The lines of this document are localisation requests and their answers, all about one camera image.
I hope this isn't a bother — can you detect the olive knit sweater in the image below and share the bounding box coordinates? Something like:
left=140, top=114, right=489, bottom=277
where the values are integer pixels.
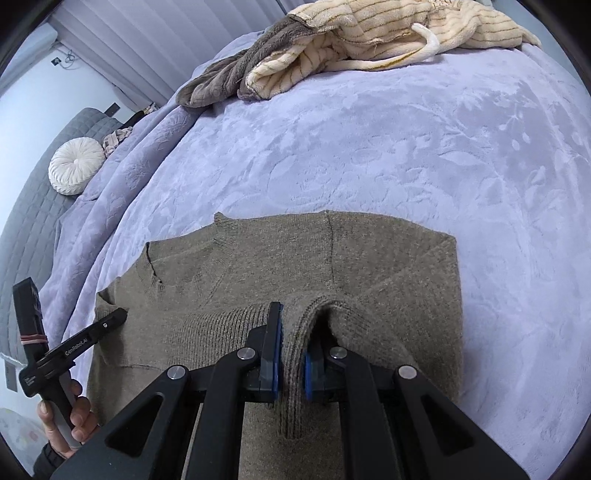
left=85, top=209, right=465, bottom=480

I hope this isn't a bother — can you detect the person's left hand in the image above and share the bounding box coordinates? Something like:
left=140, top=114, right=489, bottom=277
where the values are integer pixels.
left=37, top=380, right=100, bottom=460

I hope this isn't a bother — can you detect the grey quilted headboard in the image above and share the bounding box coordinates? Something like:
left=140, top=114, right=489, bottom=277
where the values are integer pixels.
left=0, top=108, right=121, bottom=364

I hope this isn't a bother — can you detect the round cream pleated cushion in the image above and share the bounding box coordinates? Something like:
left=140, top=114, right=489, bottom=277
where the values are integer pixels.
left=48, top=137, right=105, bottom=196

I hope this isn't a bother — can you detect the small patterned cloth by cushion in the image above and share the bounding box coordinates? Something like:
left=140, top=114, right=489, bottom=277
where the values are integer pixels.
left=102, top=104, right=158, bottom=158

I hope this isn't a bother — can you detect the lavender plush blanket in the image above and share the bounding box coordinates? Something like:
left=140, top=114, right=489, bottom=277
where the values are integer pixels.
left=42, top=46, right=590, bottom=479

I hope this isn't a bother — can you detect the grey pleated curtain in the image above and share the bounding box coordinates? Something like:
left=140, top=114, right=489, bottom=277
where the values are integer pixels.
left=0, top=0, right=306, bottom=112

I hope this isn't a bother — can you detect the cream and brown striped garment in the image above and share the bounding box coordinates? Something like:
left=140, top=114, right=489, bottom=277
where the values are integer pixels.
left=176, top=0, right=541, bottom=108

